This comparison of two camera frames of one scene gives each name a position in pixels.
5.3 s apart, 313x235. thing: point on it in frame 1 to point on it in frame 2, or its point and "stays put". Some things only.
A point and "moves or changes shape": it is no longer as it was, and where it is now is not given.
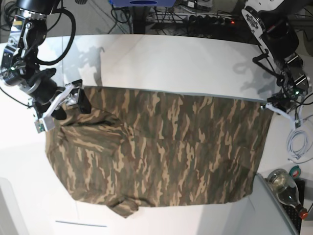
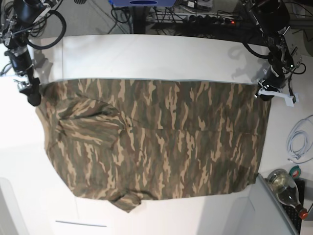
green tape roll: [295, 171] stays put
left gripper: [42, 89] to [21, 61]
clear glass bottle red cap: [286, 190] stays put
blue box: [143, 3] stays put
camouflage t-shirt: [137, 149] moves or changes shape
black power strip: [209, 20] stays put
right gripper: [282, 100] to [275, 78]
